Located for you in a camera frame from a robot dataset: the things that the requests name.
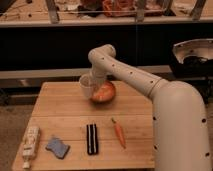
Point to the white tube bottle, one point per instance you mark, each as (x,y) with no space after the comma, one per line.
(31,142)

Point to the orange object on shelf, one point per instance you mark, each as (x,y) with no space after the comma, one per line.
(129,8)

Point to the blue sponge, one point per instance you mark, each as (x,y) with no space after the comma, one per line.
(57,147)

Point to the orange toy carrot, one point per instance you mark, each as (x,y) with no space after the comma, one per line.
(119,133)

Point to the black striped eraser block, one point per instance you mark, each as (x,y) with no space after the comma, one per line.
(92,139)

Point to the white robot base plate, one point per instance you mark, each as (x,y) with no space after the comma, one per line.
(197,47)

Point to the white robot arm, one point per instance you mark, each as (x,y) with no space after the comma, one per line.
(180,131)

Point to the wooden table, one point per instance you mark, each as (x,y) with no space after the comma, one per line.
(62,111)

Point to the orange ceramic bowl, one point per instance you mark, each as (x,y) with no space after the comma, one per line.
(106,92)

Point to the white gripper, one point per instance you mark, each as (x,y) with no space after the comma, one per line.
(95,80)

